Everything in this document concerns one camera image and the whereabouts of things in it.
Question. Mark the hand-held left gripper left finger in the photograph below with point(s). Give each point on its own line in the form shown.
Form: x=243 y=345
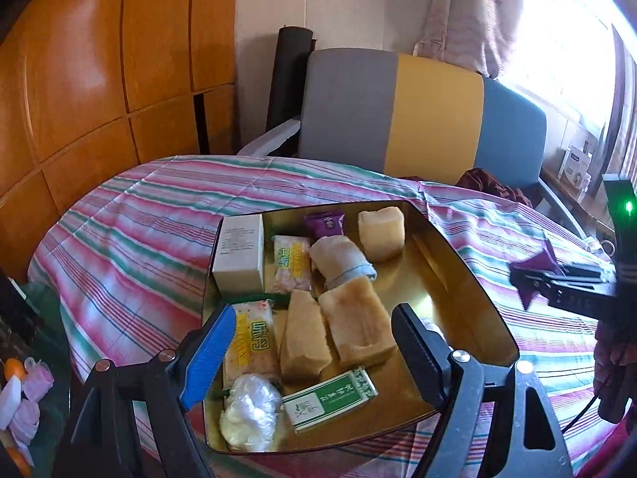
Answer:
x=209 y=353

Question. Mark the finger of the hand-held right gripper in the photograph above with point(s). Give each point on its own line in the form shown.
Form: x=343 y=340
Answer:
x=577 y=298
x=582 y=271

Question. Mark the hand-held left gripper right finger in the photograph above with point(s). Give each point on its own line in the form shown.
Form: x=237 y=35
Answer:
x=415 y=353

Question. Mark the purple snack packet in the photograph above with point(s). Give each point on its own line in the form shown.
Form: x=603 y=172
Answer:
x=323 y=224
x=540 y=259

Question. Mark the yellow snack packet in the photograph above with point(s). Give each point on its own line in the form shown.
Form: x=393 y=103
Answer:
x=291 y=264
x=254 y=343

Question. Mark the white plastic bag ball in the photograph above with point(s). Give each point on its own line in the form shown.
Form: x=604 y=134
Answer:
x=249 y=408

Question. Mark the brown cake block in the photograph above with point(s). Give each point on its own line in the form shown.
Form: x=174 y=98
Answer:
x=356 y=318

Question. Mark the gold metal tin box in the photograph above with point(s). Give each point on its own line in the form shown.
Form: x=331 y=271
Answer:
x=448 y=284

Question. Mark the green white carton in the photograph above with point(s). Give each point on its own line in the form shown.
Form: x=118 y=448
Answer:
x=328 y=401

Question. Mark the white cardboard box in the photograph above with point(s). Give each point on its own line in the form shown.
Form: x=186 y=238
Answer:
x=239 y=254

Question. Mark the beige roll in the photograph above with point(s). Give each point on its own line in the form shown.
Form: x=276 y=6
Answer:
x=338 y=259

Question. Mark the pale cake block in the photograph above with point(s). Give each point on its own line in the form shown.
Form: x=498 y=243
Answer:
x=380 y=234

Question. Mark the wooden side table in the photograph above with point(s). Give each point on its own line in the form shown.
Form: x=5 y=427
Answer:
x=572 y=201

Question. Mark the white printed carton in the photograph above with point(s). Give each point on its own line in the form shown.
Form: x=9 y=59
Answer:
x=575 y=164

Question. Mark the maroon cloth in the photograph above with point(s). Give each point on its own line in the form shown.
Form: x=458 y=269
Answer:
x=487 y=181

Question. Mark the striped tablecloth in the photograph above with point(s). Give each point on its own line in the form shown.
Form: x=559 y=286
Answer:
x=124 y=234

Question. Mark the glass side table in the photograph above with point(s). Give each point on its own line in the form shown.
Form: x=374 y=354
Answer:
x=54 y=318

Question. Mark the person's maroon clothing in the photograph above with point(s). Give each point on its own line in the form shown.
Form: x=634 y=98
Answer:
x=612 y=458

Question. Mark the orange fruit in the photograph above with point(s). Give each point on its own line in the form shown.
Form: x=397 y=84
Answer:
x=14 y=369

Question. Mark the window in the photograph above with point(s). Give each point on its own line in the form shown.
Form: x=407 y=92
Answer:
x=562 y=50

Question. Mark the dark chair back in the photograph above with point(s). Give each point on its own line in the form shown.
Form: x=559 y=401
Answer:
x=12 y=303

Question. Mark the white plastic bottle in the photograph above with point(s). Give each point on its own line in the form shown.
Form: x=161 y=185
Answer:
x=9 y=403

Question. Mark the grey yellow blue armchair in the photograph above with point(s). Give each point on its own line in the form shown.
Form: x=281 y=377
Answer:
x=348 y=109

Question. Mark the patterned pink curtain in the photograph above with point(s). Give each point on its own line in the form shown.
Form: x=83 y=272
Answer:
x=463 y=20

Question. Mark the black rolled mat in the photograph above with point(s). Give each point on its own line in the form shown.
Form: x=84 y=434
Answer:
x=288 y=74

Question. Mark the wooden wardrobe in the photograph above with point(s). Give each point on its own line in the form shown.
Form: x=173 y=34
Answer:
x=74 y=84

